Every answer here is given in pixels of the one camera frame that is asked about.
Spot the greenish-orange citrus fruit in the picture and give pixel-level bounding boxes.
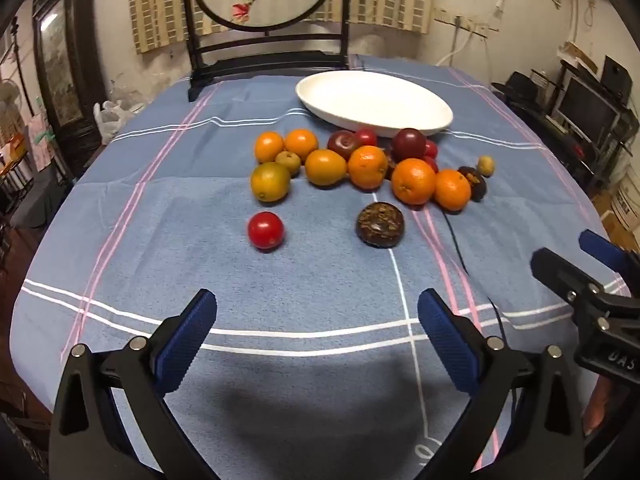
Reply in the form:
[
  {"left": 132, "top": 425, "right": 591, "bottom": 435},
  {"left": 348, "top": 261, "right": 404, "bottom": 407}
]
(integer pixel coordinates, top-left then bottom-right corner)
[{"left": 250, "top": 162, "right": 292, "bottom": 203}]

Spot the dark red plum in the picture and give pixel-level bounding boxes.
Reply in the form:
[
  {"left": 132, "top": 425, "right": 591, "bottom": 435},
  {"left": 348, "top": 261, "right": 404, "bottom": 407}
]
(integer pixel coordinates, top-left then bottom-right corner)
[
  {"left": 391, "top": 128, "right": 427, "bottom": 162},
  {"left": 327, "top": 130, "right": 360, "bottom": 162}
]

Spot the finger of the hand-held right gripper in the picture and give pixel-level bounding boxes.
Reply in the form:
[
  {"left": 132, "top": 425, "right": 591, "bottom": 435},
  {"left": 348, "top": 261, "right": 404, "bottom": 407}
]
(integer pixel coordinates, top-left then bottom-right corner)
[
  {"left": 531, "top": 247, "right": 603, "bottom": 306},
  {"left": 579, "top": 229, "right": 640, "bottom": 281}
]

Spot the blue striped tablecloth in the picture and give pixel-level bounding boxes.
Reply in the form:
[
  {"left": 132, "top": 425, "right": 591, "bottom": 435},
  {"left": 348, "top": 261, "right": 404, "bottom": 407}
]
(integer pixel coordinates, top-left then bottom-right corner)
[{"left": 10, "top": 52, "right": 631, "bottom": 480}]

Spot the white plastic bag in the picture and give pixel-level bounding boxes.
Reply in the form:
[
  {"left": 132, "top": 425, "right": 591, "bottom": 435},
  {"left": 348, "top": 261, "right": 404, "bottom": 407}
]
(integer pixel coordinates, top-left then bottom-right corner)
[{"left": 93, "top": 100, "right": 138, "bottom": 145}]

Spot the computer monitor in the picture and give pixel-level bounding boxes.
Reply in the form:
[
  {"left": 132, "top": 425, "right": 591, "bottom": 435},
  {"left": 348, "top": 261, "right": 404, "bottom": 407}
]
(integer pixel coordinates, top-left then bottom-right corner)
[{"left": 557, "top": 76, "right": 621, "bottom": 138}]

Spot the yellow-orange citrus fruit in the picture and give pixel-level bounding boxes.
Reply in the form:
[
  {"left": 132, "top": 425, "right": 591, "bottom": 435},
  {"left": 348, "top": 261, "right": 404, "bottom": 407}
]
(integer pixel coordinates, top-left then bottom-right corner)
[{"left": 305, "top": 149, "right": 348, "bottom": 186}]

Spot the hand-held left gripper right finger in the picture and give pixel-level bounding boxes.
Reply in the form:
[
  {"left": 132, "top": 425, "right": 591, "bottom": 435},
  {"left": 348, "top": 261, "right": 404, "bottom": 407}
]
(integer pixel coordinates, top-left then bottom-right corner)
[{"left": 417, "top": 288, "right": 586, "bottom": 480}]

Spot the small green-brown pear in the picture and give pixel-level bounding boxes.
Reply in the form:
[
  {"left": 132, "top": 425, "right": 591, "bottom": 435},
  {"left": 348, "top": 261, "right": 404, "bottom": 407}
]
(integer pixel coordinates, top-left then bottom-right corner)
[{"left": 275, "top": 150, "right": 302, "bottom": 177}]

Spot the orange mandarin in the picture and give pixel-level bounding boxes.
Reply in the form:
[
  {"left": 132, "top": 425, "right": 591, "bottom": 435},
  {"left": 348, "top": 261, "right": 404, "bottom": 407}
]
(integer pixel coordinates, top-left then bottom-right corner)
[
  {"left": 434, "top": 169, "right": 472, "bottom": 212},
  {"left": 347, "top": 145, "right": 389, "bottom": 190},
  {"left": 284, "top": 129, "right": 319, "bottom": 161},
  {"left": 254, "top": 131, "right": 286, "bottom": 164},
  {"left": 391, "top": 158, "right": 437, "bottom": 206}
]

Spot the dark purple mangosteen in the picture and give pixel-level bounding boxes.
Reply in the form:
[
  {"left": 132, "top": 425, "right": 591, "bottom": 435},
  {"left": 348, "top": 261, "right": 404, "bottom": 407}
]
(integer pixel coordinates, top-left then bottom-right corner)
[{"left": 457, "top": 165, "right": 488, "bottom": 202}]

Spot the white oval plate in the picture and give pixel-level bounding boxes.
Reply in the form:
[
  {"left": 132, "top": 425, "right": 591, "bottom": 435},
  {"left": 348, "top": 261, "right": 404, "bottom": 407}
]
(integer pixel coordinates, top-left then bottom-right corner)
[{"left": 295, "top": 71, "right": 454, "bottom": 138}]

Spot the white bucket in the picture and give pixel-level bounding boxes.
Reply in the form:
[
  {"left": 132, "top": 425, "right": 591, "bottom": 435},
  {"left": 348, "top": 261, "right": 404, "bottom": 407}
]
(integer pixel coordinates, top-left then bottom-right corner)
[{"left": 611, "top": 170, "right": 640, "bottom": 238}]

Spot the white power cable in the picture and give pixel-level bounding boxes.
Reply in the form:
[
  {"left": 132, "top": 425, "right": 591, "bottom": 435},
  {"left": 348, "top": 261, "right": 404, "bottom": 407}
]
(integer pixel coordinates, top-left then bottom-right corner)
[{"left": 436, "top": 24, "right": 462, "bottom": 67}]

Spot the checked woven wall blind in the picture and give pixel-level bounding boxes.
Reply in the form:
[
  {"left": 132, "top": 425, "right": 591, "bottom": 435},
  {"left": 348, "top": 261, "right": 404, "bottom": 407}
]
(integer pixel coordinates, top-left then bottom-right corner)
[{"left": 127, "top": 0, "right": 436, "bottom": 55}]

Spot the dark wooden cabinet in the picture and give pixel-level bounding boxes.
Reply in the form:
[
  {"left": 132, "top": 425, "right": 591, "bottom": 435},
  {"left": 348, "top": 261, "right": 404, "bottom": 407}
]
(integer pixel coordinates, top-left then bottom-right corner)
[{"left": 31, "top": 0, "right": 110, "bottom": 173}]

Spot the black speaker box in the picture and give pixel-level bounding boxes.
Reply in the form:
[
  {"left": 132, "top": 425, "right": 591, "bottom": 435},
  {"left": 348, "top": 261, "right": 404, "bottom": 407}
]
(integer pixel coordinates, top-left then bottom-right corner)
[{"left": 600, "top": 55, "right": 635, "bottom": 98}]

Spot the black hat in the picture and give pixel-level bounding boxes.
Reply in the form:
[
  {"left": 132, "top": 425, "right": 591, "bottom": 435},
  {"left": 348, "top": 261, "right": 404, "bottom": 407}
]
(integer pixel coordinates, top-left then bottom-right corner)
[{"left": 492, "top": 71, "right": 543, "bottom": 106}]

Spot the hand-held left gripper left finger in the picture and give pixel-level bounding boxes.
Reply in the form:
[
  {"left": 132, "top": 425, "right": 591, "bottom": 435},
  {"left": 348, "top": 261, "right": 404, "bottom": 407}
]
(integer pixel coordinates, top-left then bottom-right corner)
[{"left": 48, "top": 288, "right": 218, "bottom": 480}]

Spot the white wall power strip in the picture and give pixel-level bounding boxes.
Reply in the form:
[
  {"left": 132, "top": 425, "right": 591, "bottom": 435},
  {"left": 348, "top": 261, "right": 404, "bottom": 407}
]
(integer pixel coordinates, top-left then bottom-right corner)
[{"left": 434, "top": 9, "right": 490, "bottom": 37}]

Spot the person's right hand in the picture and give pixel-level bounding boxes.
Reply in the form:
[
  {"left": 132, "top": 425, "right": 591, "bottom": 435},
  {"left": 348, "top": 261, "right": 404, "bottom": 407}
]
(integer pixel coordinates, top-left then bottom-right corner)
[{"left": 584, "top": 377, "right": 610, "bottom": 436}]

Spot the thin black cable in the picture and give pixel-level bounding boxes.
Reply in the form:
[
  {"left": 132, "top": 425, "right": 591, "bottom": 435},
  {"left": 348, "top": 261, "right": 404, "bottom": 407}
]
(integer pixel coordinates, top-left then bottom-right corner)
[{"left": 440, "top": 210, "right": 513, "bottom": 348}]

